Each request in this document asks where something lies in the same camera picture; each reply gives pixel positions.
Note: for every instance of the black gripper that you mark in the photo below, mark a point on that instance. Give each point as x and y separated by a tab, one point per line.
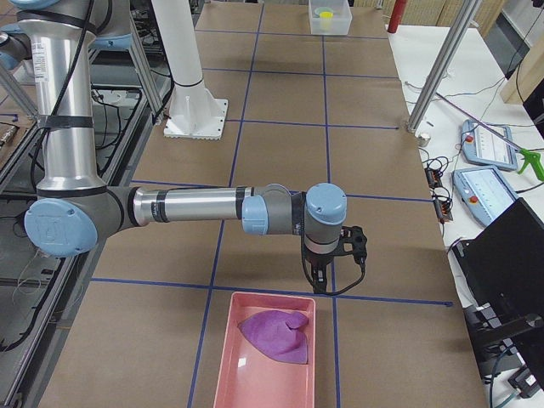
319	259

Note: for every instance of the purple cloth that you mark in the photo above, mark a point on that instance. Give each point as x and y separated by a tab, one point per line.
278	335

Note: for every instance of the green ceramic bowl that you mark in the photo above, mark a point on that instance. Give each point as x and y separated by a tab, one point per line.
316	11

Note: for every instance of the yellow plastic cup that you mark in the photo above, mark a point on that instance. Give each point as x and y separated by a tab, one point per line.
326	18

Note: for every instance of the clear plastic storage box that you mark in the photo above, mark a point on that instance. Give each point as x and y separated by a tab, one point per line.
341	20

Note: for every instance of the pink plastic bin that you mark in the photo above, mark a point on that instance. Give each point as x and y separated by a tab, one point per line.
247	378

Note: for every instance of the small metal cylinder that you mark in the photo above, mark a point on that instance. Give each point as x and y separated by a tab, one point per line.
423	139

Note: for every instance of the black monitor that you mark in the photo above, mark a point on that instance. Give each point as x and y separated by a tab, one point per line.
503	267

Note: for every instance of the teach pendant near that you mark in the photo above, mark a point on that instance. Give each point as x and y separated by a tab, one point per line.
485	192

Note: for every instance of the teach pendant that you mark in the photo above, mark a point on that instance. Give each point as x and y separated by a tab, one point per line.
485	192
482	147

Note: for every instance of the teach pendant far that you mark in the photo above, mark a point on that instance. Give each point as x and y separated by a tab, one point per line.
482	147

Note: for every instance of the red fire extinguisher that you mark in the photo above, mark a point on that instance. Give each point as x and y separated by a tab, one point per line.
396	15

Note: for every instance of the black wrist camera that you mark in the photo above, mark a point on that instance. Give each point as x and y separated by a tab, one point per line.
353	242

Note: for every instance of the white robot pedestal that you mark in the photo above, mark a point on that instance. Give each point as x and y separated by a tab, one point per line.
193	111

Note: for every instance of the aluminium frame post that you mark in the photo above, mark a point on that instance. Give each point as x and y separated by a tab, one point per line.
445	55

